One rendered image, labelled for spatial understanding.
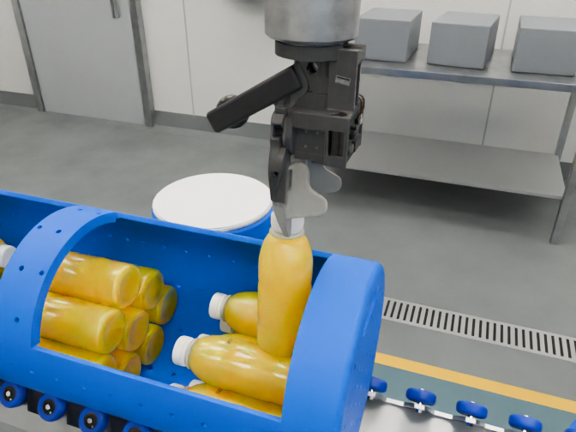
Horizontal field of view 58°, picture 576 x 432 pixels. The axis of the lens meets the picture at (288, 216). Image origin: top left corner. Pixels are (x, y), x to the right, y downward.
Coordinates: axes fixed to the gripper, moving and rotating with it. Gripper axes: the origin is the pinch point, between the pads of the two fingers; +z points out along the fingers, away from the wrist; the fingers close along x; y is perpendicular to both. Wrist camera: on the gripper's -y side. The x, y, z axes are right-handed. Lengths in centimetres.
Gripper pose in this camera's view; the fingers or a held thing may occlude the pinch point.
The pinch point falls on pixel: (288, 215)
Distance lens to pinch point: 61.2
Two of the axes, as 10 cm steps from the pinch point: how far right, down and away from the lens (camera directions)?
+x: 3.3, -4.6, 8.2
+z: -0.1, 8.7, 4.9
